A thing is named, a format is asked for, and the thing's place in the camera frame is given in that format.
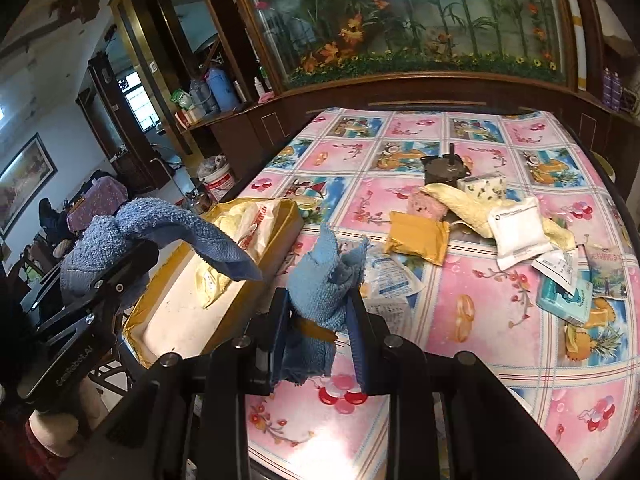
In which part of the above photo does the blue thermos jug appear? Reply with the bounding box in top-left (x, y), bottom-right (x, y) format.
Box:
top-left (206, 66), bottom-right (237, 112)

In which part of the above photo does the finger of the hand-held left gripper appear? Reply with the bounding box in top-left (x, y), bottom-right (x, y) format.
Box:
top-left (92, 240), bottom-right (161, 311)

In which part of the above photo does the yellow padded packet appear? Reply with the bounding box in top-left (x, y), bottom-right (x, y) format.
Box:
top-left (382, 211), bottom-right (451, 267)

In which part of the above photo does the lemon print tissue pack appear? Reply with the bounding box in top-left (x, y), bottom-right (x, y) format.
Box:
top-left (457, 172), bottom-right (507, 201)

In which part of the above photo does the light blue small towel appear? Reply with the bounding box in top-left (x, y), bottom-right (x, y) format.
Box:
top-left (280, 225), bottom-right (373, 386)

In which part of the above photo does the purple cloth covered chair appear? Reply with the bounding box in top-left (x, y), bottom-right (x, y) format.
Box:
top-left (67, 175), bottom-right (128, 233)

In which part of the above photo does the yellow towel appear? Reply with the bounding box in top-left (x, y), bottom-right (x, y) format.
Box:
top-left (419, 182), bottom-right (576, 253)

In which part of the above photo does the dark cloth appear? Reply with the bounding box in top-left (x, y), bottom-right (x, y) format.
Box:
top-left (39, 197), bottom-right (71, 241)

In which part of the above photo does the barred window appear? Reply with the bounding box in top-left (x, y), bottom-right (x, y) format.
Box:
top-left (117, 72), bottom-right (158, 131)

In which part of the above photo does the teal tissue pack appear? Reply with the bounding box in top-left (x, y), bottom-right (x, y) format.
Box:
top-left (536, 275), bottom-right (594, 328)

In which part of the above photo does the framed wall painting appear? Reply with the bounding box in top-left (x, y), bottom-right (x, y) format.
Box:
top-left (0, 132), bottom-right (58, 238)

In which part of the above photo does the illustrated flat packet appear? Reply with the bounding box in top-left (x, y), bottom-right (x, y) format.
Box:
top-left (582, 244), bottom-right (628, 301)

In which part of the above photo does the pale yellow plastic bag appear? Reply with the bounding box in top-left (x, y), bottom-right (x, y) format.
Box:
top-left (192, 199), bottom-right (293, 311)

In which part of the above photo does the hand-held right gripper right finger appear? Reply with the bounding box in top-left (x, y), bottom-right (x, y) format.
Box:
top-left (346, 291), bottom-right (571, 480)

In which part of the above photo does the aquarium with artificial flowers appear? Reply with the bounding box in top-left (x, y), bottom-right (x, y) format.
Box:
top-left (220, 0), bottom-right (576, 93)

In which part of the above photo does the white soft pouch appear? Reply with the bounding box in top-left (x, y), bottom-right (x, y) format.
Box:
top-left (487, 196), bottom-right (555, 271)

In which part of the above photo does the black electric motor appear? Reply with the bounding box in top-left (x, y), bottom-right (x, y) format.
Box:
top-left (420, 142), bottom-right (476, 187)

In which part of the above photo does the clear printed plastic bag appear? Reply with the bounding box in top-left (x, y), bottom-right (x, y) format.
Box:
top-left (360, 252), bottom-right (426, 306)

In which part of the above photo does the pink fluffy pouch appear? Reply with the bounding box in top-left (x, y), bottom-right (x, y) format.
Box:
top-left (406, 186), bottom-right (448, 221)

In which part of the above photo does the pink printed tablecloth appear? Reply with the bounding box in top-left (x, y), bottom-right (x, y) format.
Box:
top-left (240, 107), bottom-right (640, 480)

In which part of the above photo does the yellow cardboard box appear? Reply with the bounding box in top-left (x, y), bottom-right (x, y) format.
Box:
top-left (122, 197), bottom-right (305, 371)

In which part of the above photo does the gold framed glass cabinet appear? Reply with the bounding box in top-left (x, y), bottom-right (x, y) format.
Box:
top-left (107, 0), bottom-right (221, 156)

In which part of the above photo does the white foil sachet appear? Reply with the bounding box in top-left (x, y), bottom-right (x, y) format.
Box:
top-left (530, 245), bottom-right (581, 293)

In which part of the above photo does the dark wooden cabinet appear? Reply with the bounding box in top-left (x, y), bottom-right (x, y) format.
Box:
top-left (177, 77), bottom-right (640, 181)

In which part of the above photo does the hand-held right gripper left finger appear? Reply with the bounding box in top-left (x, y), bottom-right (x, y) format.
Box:
top-left (67, 287), bottom-right (293, 480)

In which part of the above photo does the dark blue towel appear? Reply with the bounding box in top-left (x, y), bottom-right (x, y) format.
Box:
top-left (60, 197), bottom-right (265, 306)

